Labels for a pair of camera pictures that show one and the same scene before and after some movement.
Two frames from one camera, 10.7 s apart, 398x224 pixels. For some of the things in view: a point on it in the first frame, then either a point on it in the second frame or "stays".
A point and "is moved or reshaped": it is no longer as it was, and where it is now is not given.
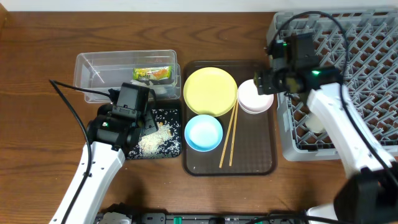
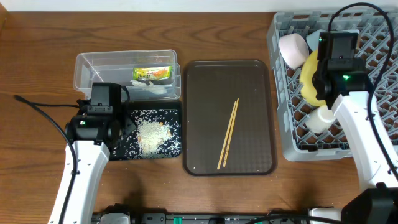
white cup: (314, 124) stays
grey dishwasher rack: (363, 44) stays
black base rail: (219, 218) stays
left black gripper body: (148, 123) -> (129, 128)
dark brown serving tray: (227, 128) stays
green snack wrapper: (157, 73) stays
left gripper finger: (150, 125) -> (130, 124)
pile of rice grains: (166, 142) stays
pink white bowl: (250, 101) is moved or reshaped
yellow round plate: (210, 91) is moved or reshaped
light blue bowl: (203, 132) -> (313, 36)
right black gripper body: (261, 84) -> (319, 90)
